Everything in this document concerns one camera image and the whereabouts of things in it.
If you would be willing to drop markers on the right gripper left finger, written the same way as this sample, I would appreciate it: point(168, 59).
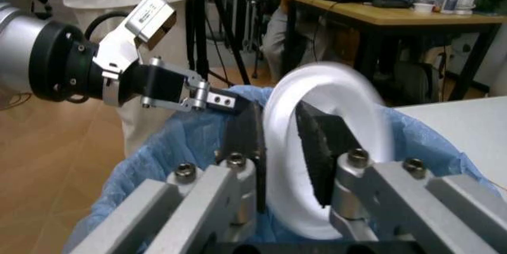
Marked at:
point(237, 182)

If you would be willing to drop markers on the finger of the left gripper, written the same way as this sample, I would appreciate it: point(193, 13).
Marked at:
point(219, 99)

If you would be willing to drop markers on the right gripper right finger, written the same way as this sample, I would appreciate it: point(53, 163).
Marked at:
point(321, 147)

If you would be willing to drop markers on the trash bin with blue bag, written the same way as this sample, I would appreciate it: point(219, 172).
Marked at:
point(186, 135)

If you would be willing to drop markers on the white foam plate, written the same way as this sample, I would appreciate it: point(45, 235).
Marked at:
point(285, 96)

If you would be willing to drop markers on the black tripod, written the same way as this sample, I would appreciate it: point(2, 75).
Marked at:
point(200, 28)

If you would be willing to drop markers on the black equipment stand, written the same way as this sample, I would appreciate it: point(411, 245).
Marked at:
point(251, 28)

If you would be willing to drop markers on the seated person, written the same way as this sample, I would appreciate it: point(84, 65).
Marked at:
point(285, 34)

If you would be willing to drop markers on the dark bag under desk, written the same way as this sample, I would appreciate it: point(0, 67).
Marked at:
point(412, 79)

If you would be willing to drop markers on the wooden desk with black legs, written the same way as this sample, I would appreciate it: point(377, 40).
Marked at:
point(396, 18)

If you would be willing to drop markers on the black round device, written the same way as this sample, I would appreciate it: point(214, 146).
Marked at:
point(390, 3)

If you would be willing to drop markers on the small white cup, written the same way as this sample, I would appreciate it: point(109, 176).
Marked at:
point(424, 7)

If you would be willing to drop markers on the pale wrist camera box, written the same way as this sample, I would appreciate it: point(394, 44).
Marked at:
point(152, 16)

